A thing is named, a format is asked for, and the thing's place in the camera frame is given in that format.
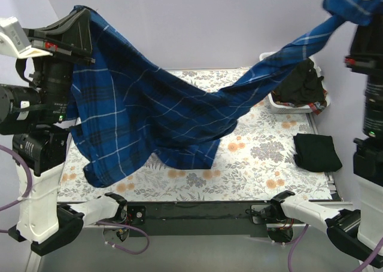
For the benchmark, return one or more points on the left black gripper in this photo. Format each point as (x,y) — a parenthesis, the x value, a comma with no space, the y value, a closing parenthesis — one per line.
(60,50)

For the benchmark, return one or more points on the blue plaid long sleeve shirt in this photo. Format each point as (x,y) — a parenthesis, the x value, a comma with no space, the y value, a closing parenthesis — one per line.
(130,108)

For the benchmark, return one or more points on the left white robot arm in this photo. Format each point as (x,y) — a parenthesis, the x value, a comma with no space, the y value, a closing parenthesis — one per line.
(31,114)

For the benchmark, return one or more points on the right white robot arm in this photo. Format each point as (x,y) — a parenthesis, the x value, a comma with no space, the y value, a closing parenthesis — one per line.
(357,233)

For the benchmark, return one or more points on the right white plastic basket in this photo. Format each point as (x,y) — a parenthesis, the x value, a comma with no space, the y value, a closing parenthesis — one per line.
(281,108)

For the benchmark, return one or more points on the floral patterned table mat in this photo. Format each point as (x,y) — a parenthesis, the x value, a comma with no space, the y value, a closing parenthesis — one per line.
(254,162)

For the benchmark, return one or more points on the black crumpled shirt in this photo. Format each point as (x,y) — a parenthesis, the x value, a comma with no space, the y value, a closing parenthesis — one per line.
(301,87)

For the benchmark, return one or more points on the folded black shirt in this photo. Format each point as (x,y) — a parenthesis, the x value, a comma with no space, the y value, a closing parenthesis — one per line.
(316,153)

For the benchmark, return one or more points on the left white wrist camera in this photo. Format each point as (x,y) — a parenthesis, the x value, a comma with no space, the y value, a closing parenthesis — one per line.
(14,42)

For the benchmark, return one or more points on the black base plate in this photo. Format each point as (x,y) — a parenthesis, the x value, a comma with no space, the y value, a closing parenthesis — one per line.
(207,218)

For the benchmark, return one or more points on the aluminium frame rail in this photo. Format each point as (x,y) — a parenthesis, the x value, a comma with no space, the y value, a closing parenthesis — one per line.
(330,180)

